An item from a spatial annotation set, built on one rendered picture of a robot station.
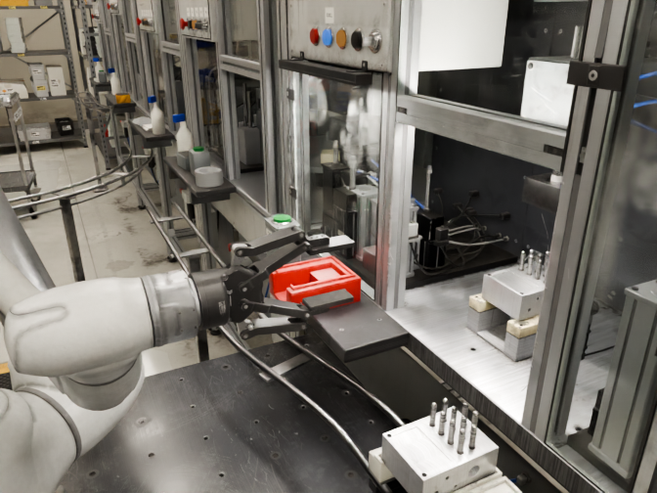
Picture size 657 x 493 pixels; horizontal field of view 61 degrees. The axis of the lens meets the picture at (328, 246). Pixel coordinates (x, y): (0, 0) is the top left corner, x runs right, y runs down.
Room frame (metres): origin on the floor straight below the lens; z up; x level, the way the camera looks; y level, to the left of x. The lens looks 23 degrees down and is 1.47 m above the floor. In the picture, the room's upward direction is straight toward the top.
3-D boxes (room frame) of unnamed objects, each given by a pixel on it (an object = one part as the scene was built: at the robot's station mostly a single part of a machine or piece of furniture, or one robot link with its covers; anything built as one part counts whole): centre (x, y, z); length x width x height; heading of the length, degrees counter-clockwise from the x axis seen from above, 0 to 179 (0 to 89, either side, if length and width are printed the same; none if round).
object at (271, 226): (1.20, 0.10, 0.97); 0.08 x 0.08 x 0.12; 27
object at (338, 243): (0.72, 0.00, 1.17); 0.07 x 0.03 x 0.01; 117
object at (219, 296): (0.65, 0.13, 1.12); 0.09 x 0.07 x 0.08; 117
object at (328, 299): (0.72, 0.00, 1.08); 0.07 x 0.03 x 0.01; 117
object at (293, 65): (1.18, 0.01, 1.37); 0.36 x 0.04 x 0.04; 27
